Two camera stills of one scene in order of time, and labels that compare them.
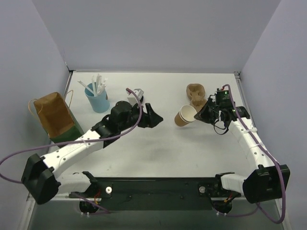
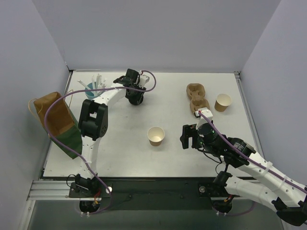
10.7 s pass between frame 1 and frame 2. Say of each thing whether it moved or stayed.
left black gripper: moved
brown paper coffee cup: moved
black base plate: stayed
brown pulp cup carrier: stayed
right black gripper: moved
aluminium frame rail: stayed
